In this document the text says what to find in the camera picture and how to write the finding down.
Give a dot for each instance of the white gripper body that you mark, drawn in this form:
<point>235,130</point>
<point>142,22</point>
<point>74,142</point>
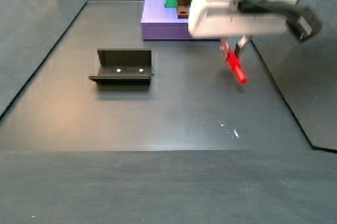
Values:
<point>216,18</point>

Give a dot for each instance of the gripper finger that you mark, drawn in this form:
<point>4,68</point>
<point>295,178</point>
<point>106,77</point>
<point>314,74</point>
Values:
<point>242,43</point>
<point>224,45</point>

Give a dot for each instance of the red peg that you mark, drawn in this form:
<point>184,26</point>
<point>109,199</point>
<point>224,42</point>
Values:
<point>233,61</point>

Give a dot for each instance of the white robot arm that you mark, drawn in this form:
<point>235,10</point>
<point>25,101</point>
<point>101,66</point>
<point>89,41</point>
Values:
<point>217,19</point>

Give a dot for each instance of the purple board block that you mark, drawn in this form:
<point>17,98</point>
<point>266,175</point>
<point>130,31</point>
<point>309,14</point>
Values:
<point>160,23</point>

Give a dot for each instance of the black angled holder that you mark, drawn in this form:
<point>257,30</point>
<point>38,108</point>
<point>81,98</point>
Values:
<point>124,64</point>

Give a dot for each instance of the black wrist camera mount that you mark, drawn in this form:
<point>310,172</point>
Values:
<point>299,17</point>

